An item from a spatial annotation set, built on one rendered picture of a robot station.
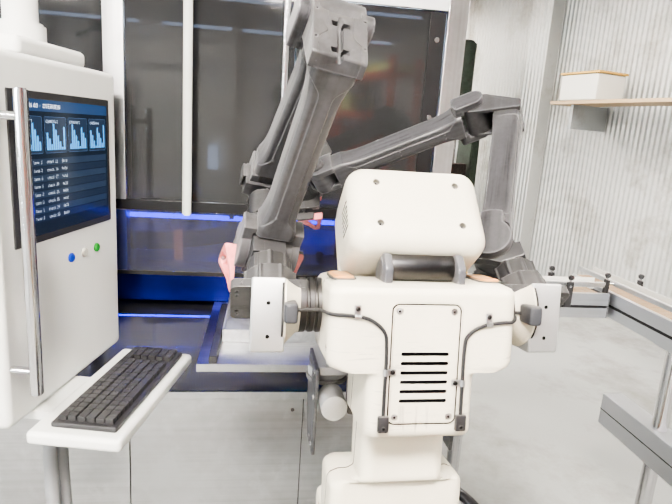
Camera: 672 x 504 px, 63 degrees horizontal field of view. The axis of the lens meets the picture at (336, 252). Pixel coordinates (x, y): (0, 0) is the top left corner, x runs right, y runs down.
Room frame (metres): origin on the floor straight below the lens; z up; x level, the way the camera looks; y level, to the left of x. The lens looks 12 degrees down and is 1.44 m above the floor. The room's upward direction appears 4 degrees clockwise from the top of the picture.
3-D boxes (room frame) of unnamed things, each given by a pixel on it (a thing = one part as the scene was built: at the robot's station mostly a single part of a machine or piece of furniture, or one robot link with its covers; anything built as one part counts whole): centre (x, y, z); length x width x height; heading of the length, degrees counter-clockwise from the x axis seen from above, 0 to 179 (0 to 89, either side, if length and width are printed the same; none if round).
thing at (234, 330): (1.54, 0.18, 0.90); 0.34 x 0.26 x 0.04; 8
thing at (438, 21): (1.69, -0.25, 1.40); 0.05 x 0.01 x 0.80; 98
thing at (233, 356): (1.49, 0.00, 0.87); 0.70 x 0.48 x 0.02; 98
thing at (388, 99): (1.67, -0.06, 1.51); 0.43 x 0.01 x 0.59; 98
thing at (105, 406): (1.21, 0.48, 0.82); 0.40 x 0.14 x 0.02; 177
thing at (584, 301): (1.92, -0.65, 0.92); 0.69 x 0.15 x 0.16; 98
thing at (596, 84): (5.18, -2.21, 1.98); 0.44 x 0.36 x 0.25; 25
